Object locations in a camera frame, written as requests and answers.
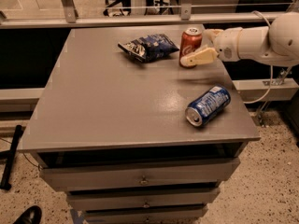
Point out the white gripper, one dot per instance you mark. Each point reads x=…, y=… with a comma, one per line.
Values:
x=228, y=45

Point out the red coke can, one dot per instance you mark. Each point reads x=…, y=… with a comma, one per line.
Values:
x=191, y=40

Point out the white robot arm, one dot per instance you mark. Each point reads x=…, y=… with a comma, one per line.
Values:
x=276, y=44

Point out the blue chip bag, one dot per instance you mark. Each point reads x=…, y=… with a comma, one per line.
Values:
x=149, y=48

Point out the blue pepsi can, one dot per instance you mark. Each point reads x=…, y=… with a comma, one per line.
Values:
x=202, y=110

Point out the grey drawer cabinet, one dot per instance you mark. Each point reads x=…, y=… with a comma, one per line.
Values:
x=102, y=108

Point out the metal railing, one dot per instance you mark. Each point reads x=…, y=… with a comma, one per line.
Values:
x=27, y=14

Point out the bottom grey drawer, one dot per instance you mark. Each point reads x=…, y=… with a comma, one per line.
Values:
x=145, y=216

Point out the grey drawer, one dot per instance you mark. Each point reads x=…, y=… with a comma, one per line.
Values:
x=143, y=199
x=140, y=174
x=145, y=216

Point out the middle grey drawer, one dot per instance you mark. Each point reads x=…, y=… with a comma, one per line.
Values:
x=143, y=199

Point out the top grey drawer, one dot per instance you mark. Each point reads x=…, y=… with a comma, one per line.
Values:
x=140, y=174

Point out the black stand leg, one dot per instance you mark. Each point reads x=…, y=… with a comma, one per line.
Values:
x=8, y=156

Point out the black shoe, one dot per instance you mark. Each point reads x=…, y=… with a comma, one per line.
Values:
x=32, y=215

